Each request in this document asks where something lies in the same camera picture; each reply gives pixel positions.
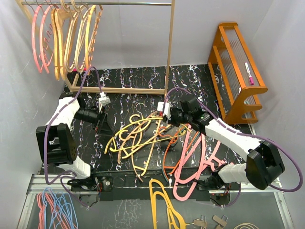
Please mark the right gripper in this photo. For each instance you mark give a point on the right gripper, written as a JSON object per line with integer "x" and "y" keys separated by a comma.
{"x": 168, "y": 115}

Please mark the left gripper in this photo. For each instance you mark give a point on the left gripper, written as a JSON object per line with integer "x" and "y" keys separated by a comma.
{"x": 105, "y": 129}

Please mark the pink curved wire hanger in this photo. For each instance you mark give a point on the pink curved wire hanger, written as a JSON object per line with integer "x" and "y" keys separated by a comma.
{"x": 45, "y": 36}

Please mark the pink wavy wire hanger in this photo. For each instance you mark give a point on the pink wavy wire hanger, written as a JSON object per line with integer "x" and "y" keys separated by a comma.
{"x": 35, "y": 19}

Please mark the orange plastic curved hanger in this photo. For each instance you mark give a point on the orange plastic curved hanger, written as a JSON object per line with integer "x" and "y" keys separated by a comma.
{"x": 88, "y": 35}

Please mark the wooden hanger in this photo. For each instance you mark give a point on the wooden hanger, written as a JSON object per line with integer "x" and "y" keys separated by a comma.
{"x": 58, "y": 17}
{"x": 64, "y": 24}

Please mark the beige plastic hanger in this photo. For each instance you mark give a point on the beige plastic hanger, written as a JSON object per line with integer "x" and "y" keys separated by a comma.
{"x": 83, "y": 12}

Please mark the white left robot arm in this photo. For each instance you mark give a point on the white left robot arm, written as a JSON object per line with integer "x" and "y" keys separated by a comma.
{"x": 55, "y": 141}

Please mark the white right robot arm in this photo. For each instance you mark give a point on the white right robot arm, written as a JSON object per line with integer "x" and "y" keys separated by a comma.
{"x": 262, "y": 161}

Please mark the pink flat plastic hanger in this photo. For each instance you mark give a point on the pink flat plastic hanger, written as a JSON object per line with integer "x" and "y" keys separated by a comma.
{"x": 183, "y": 175}

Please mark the orange wooden shelf rack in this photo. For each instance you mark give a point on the orange wooden shelf rack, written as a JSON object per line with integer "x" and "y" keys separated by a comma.
{"x": 237, "y": 99}

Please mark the pink white marker pen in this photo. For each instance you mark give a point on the pink white marker pen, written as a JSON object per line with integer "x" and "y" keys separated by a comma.
{"x": 249, "y": 73}

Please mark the yellow plastic hanger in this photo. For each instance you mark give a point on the yellow plastic hanger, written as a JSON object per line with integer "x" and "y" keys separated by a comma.
{"x": 162, "y": 207}

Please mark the beige clip left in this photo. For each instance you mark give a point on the beige clip left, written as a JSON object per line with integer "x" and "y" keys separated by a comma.
{"x": 201, "y": 222}

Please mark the beige clip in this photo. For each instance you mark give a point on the beige clip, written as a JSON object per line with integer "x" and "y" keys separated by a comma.
{"x": 221, "y": 222}
{"x": 201, "y": 222}

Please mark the beige clip right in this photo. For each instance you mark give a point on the beige clip right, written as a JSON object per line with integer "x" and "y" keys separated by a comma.
{"x": 221, "y": 222}

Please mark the cream hanger bottom edge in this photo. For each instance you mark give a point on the cream hanger bottom edge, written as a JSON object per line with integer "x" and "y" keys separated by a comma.
{"x": 246, "y": 226}

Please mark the wooden garment rack frame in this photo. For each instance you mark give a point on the wooden garment rack frame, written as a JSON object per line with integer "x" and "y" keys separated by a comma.
{"x": 112, "y": 90}

